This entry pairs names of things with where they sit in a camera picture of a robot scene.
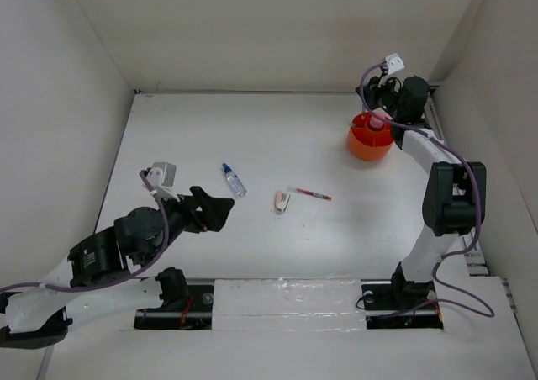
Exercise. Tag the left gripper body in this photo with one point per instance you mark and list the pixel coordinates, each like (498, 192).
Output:
(176, 212)

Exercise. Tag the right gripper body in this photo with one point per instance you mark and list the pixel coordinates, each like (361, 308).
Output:
(382, 95)

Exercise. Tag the pink capped glue stick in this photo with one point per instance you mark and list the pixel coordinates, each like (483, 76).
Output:
(377, 119)

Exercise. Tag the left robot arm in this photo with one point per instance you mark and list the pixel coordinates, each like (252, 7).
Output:
(105, 274)

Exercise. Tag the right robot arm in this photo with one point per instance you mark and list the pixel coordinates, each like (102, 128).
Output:
(454, 202)

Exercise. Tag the blue capped spray bottle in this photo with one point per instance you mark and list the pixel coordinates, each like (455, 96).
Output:
(233, 181)

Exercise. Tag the orange round organizer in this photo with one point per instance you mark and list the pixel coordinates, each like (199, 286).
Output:
(365, 143)

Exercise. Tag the red gel pen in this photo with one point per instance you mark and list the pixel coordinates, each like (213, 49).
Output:
(310, 193)

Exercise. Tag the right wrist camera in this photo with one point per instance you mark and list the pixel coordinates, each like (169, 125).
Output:
(392, 64)

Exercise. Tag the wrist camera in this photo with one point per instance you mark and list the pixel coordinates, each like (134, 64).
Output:
(158, 180)
(392, 64)

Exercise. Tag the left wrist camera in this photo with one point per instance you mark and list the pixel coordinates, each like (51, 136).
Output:
(158, 180)

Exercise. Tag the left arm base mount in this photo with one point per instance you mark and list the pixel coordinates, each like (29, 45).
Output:
(186, 304)

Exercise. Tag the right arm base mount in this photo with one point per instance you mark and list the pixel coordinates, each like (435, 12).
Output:
(389, 306)

